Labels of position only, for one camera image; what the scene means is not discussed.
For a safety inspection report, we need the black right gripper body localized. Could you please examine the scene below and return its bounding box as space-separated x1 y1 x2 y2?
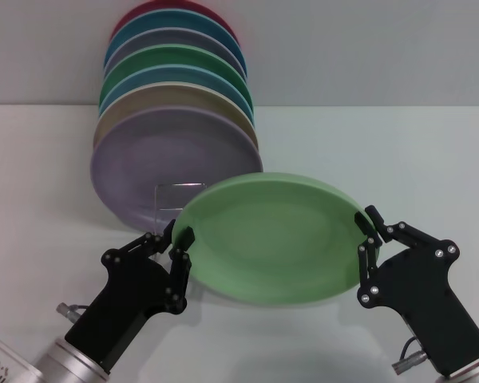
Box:
357 239 479 378

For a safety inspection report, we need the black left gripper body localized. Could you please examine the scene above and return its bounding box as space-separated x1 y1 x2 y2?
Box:
63 247 175 376

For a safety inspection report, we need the light green plate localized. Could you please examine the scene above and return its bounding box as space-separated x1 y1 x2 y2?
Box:
171 171 382 309

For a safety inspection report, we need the lavender plate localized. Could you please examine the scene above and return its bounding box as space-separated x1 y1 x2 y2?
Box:
89 105 263 235

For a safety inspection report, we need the tan plate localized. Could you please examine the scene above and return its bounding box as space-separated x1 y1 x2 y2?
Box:
93 81 260 152

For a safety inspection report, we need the light blue plate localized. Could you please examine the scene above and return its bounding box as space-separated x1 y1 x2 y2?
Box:
97 65 256 120

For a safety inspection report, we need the dark green plate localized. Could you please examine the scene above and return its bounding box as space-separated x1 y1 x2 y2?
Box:
99 42 253 109

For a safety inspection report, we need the grey purple plate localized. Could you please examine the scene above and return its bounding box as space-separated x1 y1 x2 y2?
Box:
103 26 248 81

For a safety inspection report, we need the teal blue plate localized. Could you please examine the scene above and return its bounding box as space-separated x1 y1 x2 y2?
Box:
103 8 248 79

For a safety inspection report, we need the maroon plate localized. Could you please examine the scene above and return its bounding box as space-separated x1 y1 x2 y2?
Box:
109 0 240 45

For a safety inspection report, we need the metal wire plate rack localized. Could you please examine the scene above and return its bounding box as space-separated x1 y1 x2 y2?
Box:
153 182 208 236

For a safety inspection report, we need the right gripper cable connector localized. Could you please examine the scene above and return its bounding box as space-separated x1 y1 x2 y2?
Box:
390 337 429 375

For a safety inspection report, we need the gripper cable connector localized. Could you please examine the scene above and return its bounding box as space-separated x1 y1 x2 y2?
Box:
55 302 89 321
390 337 429 375

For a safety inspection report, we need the left gripper cable connector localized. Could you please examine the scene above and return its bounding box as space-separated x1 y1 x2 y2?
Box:
55 302 89 321

